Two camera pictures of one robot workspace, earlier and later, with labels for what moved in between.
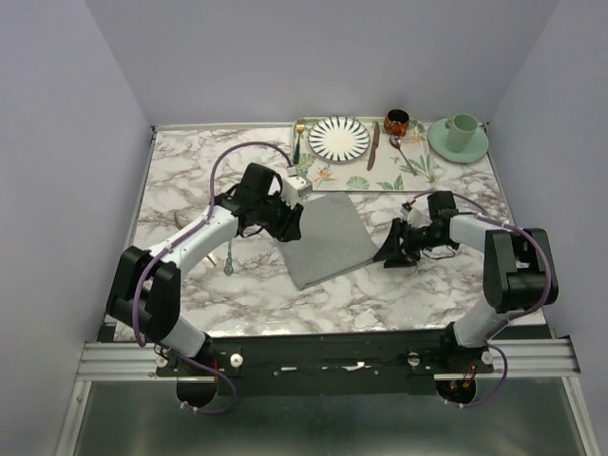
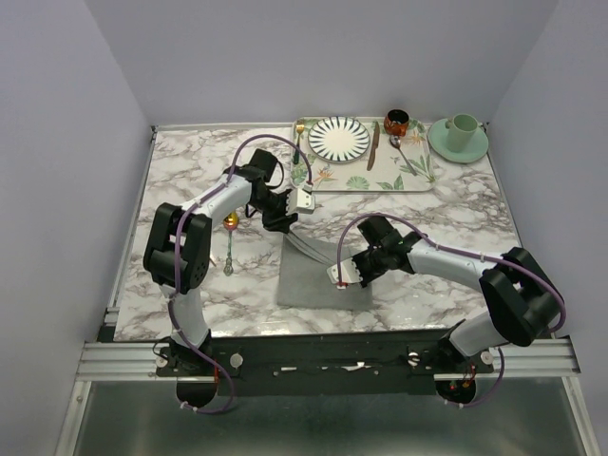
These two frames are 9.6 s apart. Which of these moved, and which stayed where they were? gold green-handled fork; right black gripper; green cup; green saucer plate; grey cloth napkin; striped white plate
Moved: grey cloth napkin; right black gripper
Stayed: green saucer plate; gold green-handled fork; green cup; striped white plate
